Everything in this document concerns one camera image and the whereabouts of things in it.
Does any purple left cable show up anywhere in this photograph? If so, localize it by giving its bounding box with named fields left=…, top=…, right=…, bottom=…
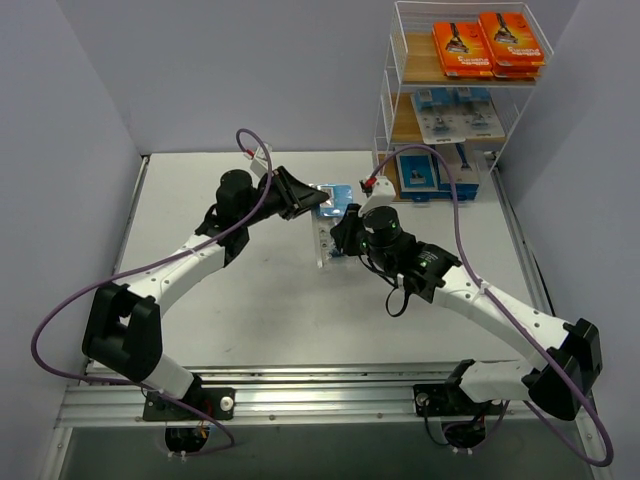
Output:
left=30, top=128, right=275, bottom=457

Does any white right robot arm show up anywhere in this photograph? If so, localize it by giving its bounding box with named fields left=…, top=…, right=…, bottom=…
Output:
left=330, top=204, right=602, bottom=421

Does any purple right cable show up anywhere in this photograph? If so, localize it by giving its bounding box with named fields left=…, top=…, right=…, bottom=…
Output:
left=369, top=144, right=615, bottom=469

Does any purple cable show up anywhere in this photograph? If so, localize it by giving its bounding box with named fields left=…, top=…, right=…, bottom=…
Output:
left=30, top=128, right=275, bottom=457
left=369, top=144, right=615, bottom=469

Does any clear blister razor pack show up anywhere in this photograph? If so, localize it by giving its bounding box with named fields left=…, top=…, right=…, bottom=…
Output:
left=410, top=87, right=466, bottom=145
left=311, top=184, right=353, bottom=269
left=453, top=87, right=505, bottom=140

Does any orange Gillette box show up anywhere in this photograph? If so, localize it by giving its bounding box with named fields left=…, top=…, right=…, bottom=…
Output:
left=432, top=22, right=493, bottom=79
left=492, top=65, right=541, bottom=81
left=478, top=12, right=545, bottom=70

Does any Harry's box white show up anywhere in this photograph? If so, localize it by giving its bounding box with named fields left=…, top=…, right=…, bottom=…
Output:
left=432, top=143, right=480, bottom=189

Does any grey blue Harry's box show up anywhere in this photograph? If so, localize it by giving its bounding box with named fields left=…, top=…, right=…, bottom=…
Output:
left=395, top=149, right=437, bottom=202

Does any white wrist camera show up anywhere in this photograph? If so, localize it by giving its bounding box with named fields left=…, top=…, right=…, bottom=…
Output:
left=244, top=143, right=272, bottom=177
left=359, top=176, right=396, bottom=217

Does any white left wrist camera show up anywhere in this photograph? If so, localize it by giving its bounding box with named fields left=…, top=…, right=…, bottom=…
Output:
left=244, top=143, right=272, bottom=177

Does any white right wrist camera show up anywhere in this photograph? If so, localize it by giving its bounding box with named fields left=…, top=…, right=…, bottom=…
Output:
left=359, top=176, right=396, bottom=217

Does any white wire wooden shelf rack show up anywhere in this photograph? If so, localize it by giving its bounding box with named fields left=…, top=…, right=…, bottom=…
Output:
left=373, top=1, right=553, bottom=202

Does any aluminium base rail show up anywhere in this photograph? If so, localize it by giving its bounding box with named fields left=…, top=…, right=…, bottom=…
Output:
left=54, top=362, right=596, bottom=426

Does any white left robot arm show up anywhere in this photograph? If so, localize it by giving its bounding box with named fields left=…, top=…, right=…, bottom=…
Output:
left=82, top=167, right=329, bottom=419

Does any clear blister razor pack top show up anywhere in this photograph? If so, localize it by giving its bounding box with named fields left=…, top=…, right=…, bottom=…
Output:
left=311, top=184, right=353, bottom=269

